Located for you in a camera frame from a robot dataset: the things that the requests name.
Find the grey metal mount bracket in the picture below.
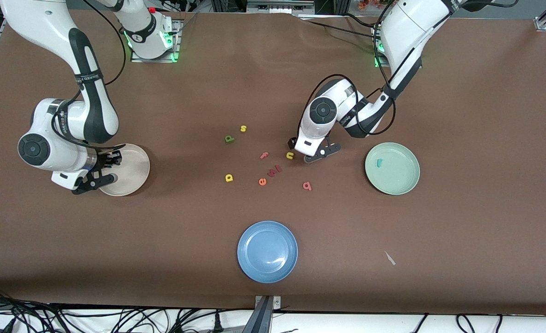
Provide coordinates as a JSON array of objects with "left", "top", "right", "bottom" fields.
[{"left": 243, "top": 295, "right": 282, "bottom": 333}]

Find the blue plate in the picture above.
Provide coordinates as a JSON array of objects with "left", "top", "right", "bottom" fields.
[{"left": 237, "top": 220, "right": 299, "bottom": 284}]

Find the pale green plate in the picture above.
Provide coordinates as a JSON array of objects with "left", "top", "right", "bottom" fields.
[{"left": 364, "top": 142, "right": 421, "bottom": 196}]

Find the grey box device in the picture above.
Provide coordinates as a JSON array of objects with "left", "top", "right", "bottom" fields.
[{"left": 246, "top": 0, "right": 315, "bottom": 14}]

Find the black floor cable tangle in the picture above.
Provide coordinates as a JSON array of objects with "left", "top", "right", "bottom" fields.
[{"left": 0, "top": 287, "right": 255, "bottom": 333}]

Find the beige brown plate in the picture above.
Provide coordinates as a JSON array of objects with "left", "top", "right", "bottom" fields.
[{"left": 98, "top": 143, "right": 151, "bottom": 197}]

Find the brown table cover sheet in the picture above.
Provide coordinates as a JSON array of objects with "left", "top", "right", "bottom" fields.
[{"left": 0, "top": 9, "right": 546, "bottom": 316}]

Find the black base supply cable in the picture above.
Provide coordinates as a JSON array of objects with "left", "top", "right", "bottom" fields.
[
  {"left": 301, "top": 19, "right": 380, "bottom": 41},
  {"left": 342, "top": 13, "right": 382, "bottom": 29}
]

